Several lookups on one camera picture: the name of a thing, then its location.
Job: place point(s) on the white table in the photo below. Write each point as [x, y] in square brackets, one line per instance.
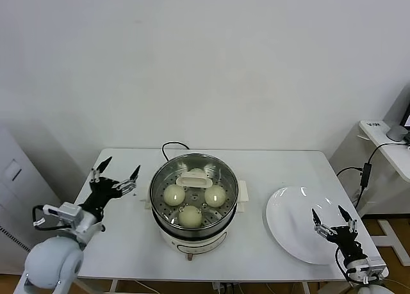
[272, 166]

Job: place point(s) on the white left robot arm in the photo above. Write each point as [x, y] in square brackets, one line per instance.
[51, 262]

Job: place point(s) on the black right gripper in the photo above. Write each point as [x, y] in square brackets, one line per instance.
[347, 242]

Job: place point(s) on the white cabinet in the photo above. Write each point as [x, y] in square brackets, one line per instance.
[19, 194]

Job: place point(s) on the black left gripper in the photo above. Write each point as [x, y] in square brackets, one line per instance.
[101, 194]

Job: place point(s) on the white steamed baozi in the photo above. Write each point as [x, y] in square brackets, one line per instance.
[215, 196]
[174, 195]
[190, 217]
[196, 171]

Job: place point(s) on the black monitor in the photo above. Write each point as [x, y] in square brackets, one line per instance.
[406, 116]

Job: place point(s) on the white round plate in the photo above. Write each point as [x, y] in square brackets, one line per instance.
[294, 223]

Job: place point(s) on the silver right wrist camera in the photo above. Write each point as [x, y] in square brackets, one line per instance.
[368, 268]

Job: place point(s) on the stainless steel steamer basket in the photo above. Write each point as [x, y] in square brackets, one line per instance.
[242, 191]

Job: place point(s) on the grey monitor base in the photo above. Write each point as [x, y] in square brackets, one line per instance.
[395, 133]

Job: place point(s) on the round glass pot lid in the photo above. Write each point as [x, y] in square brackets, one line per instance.
[195, 182]

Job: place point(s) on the cream electric pot base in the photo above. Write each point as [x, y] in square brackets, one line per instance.
[198, 246]

